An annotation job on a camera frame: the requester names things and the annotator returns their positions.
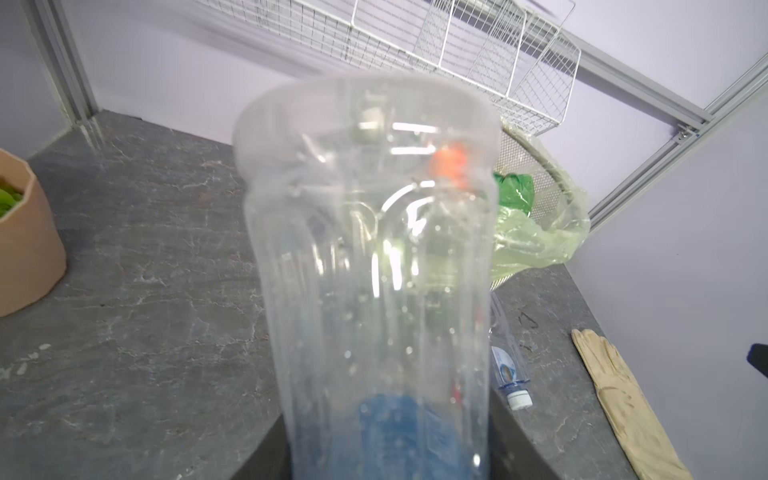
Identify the crushed green bottle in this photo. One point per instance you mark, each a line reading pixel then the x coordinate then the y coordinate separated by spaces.
pixel 516 191

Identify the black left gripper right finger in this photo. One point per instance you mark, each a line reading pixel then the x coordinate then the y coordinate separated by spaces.
pixel 512 455

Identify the white wire wall basket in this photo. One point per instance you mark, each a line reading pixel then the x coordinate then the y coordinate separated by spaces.
pixel 522 61

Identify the clear bottle blue cap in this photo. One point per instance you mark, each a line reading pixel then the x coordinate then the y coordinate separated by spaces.
pixel 508 369

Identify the green bagged waste bin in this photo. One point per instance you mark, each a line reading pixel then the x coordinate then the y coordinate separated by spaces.
pixel 559 222

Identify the aluminium frame corner post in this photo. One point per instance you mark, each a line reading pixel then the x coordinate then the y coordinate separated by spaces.
pixel 55 41

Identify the blue label bottle white cap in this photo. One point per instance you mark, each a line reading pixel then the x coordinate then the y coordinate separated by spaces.
pixel 371 206

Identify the green artificial plant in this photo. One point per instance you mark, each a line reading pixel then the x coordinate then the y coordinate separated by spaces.
pixel 9 198

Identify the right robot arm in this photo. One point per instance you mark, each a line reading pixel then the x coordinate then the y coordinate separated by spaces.
pixel 757 357

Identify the beige wooden brush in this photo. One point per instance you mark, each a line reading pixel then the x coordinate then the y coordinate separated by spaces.
pixel 633 421

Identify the right aluminium frame post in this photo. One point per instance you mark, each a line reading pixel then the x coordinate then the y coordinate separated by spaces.
pixel 694 124

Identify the beige plant pot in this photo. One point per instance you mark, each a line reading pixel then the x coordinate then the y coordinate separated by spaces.
pixel 33 258

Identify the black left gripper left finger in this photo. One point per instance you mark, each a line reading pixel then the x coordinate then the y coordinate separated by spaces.
pixel 272 458

